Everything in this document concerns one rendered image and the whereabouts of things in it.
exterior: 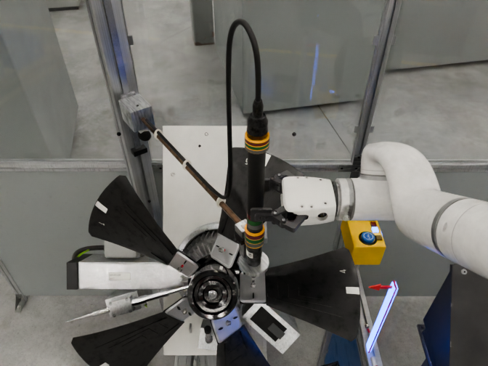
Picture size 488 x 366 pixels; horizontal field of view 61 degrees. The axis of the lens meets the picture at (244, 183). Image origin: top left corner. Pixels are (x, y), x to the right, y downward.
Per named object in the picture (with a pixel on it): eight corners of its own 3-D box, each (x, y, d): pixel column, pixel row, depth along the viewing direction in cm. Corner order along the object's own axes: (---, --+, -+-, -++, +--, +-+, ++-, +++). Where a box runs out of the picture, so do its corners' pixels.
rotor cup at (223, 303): (234, 314, 108) (232, 335, 95) (181, 298, 108) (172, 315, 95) (251, 262, 107) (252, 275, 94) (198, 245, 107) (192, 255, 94)
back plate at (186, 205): (119, 353, 125) (118, 355, 124) (118, 125, 123) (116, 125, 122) (294, 354, 125) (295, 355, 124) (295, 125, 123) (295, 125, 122)
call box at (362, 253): (339, 230, 143) (344, 208, 136) (368, 230, 143) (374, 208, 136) (348, 268, 131) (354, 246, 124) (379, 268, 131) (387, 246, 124)
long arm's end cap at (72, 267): (92, 253, 123) (77, 262, 111) (93, 278, 123) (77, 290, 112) (83, 253, 123) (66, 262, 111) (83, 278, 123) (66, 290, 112)
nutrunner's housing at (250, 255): (242, 269, 97) (241, 98, 67) (255, 261, 99) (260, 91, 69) (251, 280, 95) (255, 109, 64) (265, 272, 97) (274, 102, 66)
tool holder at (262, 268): (227, 255, 97) (226, 228, 91) (252, 242, 100) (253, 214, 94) (250, 282, 92) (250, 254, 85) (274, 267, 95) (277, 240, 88)
